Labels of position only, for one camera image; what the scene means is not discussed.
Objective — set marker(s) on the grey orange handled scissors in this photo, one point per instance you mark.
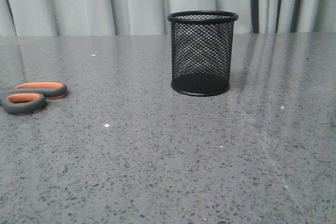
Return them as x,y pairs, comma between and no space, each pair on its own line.
29,97

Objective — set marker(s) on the black mesh pen cup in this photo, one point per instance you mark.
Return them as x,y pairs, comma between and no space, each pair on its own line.
201,42

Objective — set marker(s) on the grey pleated curtain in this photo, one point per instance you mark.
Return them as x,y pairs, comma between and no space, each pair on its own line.
149,17

